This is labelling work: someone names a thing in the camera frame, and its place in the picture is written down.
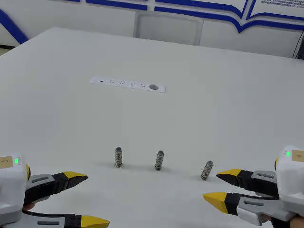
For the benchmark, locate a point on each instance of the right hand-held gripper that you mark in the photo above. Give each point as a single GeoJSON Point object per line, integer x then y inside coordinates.
{"type": "Point", "coordinates": [292, 185]}

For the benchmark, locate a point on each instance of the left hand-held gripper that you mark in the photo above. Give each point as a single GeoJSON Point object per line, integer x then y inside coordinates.
{"type": "Point", "coordinates": [10, 187]}

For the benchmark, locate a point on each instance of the steel coil spring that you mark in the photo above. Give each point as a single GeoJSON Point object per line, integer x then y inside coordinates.
{"type": "Point", "coordinates": [159, 161]}
{"type": "Point", "coordinates": [206, 171]}
{"type": "Point", "coordinates": [118, 158]}

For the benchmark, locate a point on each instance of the person's right hand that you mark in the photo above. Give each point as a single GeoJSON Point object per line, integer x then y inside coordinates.
{"type": "Point", "coordinates": [289, 223]}

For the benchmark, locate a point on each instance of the white recessed power socket strip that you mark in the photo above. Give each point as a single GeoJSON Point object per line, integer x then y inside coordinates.
{"type": "Point", "coordinates": [128, 84]}

